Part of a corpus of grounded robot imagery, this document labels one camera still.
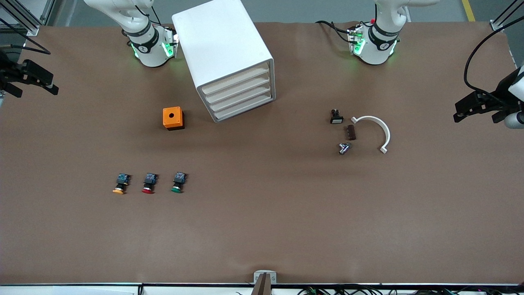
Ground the yellow push button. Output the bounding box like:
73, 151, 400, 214
113, 173, 131, 195

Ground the red push button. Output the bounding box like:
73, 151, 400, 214
142, 172, 159, 195

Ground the green push button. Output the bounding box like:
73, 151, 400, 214
171, 172, 188, 194

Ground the orange box with hole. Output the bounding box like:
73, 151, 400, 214
163, 107, 185, 131

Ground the brown table cover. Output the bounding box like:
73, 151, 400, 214
0, 20, 524, 285

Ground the brown pole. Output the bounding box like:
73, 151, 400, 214
251, 274, 273, 295

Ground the aluminium frame post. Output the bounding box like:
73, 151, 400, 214
490, 0, 524, 32
0, 0, 56, 36

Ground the white curved bracket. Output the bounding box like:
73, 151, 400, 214
351, 116, 391, 154

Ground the black left base cable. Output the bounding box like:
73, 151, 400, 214
315, 20, 352, 43

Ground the white table edge rail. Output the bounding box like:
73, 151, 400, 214
0, 283, 524, 295

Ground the black cable bundle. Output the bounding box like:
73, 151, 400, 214
235, 285, 524, 295

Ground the grey mount bracket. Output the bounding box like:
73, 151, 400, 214
253, 270, 277, 285

